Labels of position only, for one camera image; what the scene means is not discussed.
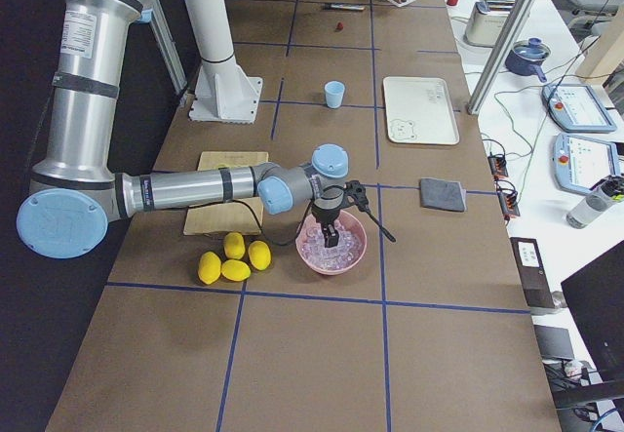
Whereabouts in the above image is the clear water bottle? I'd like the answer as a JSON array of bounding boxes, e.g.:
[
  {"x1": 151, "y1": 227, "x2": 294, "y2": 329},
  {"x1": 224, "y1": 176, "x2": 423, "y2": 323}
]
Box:
[{"x1": 565, "y1": 176, "x2": 623, "y2": 229}]

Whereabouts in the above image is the black power box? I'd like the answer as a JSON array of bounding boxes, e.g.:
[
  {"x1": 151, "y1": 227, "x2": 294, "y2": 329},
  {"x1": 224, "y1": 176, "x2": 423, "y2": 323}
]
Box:
[{"x1": 510, "y1": 237, "x2": 559, "y2": 315}]

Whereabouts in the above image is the teach pendant tablet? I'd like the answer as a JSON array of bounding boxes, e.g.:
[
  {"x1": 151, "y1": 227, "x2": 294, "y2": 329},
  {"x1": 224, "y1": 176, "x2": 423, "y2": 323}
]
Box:
[
  {"x1": 541, "y1": 83, "x2": 617, "y2": 134},
  {"x1": 553, "y1": 134, "x2": 621, "y2": 195}
]

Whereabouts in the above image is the whole yellow lemon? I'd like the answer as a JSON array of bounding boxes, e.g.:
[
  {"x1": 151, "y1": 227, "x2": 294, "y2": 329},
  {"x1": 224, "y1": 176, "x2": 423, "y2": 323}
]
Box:
[
  {"x1": 221, "y1": 259, "x2": 252, "y2": 282},
  {"x1": 223, "y1": 232, "x2": 246, "y2": 260},
  {"x1": 197, "y1": 252, "x2": 222, "y2": 285},
  {"x1": 248, "y1": 240, "x2": 272, "y2": 271}
]

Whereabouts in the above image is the wooden cutting board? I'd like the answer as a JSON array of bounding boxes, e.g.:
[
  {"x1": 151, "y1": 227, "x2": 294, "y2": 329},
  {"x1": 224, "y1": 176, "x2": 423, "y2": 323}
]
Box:
[{"x1": 183, "y1": 151, "x2": 269, "y2": 235}]

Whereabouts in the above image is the light blue plastic cup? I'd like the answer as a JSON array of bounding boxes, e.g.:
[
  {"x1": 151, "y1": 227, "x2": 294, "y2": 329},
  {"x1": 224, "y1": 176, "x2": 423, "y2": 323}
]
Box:
[{"x1": 324, "y1": 80, "x2": 345, "y2": 109}]

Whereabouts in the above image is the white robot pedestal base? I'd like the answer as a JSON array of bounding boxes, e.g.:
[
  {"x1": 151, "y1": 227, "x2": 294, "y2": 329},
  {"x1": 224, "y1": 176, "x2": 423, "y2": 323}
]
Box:
[{"x1": 184, "y1": 0, "x2": 263, "y2": 124}]

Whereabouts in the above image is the white bear tray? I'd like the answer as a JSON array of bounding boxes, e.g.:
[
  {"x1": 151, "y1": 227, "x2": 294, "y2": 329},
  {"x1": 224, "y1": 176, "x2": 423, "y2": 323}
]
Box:
[{"x1": 383, "y1": 76, "x2": 460, "y2": 145}]

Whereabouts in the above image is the steel muddler black tip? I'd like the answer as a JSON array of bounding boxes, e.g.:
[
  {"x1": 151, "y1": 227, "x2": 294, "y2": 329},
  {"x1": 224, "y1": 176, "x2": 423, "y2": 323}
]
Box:
[{"x1": 323, "y1": 3, "x2": 366, "y2": 12}]

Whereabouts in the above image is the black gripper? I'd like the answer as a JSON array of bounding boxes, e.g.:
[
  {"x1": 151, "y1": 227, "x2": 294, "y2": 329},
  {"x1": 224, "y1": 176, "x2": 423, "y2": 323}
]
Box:
[{"x1": 312, "y1": 185, "x2": 344, "y2": 248}]

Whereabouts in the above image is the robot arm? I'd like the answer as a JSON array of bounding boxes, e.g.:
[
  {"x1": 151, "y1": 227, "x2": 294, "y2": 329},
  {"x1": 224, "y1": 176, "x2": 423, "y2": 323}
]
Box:
[{"x1": 16, "y1": 0, "x2": 349, "y2": 259}]

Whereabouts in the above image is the grey folded cloth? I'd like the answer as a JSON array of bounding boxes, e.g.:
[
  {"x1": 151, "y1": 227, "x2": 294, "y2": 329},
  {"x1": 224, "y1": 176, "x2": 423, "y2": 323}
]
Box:
[{"x1": 419, "y1": 177, "x2": 467, "y2": 213}]

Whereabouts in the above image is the white toaster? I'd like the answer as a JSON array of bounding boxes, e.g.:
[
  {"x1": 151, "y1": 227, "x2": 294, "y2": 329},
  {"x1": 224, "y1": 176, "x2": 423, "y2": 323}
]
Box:
[{"x1": 464, "y1": 0, "x2": 514, "y2": 48}]

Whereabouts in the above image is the blue pot with lid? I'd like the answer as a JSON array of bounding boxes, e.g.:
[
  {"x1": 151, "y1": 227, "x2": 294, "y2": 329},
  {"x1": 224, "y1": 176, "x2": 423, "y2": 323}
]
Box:
[{"x1": 505, "y1": 37, "x2": 551, "y2": 83}]

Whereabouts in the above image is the ice cubes pile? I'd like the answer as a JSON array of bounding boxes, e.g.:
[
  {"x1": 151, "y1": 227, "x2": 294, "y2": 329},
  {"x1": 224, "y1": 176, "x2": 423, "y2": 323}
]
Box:
[{"x1": 300, "y1": 221, "x2": 363, "y2": 271}]

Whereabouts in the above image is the pink bowl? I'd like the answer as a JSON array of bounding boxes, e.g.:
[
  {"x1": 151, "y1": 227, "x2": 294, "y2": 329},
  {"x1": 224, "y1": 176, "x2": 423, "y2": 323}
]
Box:
[{"x1": 295, "y1": 211, "x2": 368, "y2": 276}]

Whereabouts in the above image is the aluminium frame post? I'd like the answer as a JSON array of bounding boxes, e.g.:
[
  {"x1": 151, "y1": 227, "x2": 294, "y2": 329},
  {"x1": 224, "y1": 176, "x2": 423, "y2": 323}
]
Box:
[{"x1": 467, "y1": 0, "x2": 535, "y2": 115}]

